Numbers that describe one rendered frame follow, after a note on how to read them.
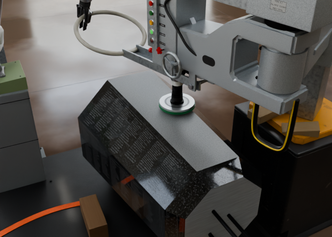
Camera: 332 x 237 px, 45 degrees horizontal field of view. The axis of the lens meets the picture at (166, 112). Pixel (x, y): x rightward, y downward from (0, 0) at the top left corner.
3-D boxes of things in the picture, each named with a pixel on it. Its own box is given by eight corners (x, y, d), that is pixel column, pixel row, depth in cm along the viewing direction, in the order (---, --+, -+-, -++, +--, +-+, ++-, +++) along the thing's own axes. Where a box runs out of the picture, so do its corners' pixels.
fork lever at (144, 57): (219, 81, 221) (219, 73, 219) (194, 93, 211) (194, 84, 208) (142, 49, 267) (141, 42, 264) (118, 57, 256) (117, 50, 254)
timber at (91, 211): (80, 211, 282) (78, 198, 276) (97, 206, 286) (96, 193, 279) (90, 242, 258) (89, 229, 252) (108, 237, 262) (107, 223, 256)
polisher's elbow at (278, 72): (265, 71, 190) (270, 32, 180) (305, 81, 182) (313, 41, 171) (249, 87, 177) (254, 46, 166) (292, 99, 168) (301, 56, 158)
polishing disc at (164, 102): (181, 116, 229) (181, 114, 228) (152, 105, 240) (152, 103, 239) (201, 101, 244) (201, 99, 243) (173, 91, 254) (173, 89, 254)
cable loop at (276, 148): (289, 157, 191) (301, 99, 174) (285, 160, 189) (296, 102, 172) (251, 136, 206) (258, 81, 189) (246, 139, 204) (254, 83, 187)
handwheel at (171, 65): (192, 78, 211) (193, 52, 203) (179, 84, 206) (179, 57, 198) (173, 69, 221) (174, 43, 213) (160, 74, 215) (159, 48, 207)
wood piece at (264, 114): (269, 107, 254) (270, 100, 251) (281, 114, 246) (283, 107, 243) (247, 117, 244) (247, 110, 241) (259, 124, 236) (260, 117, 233)
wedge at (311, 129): (316, 127, 234) (318, 120, 231) (318, 137, 225) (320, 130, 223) (281, 123, 237) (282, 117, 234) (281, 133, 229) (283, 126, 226)
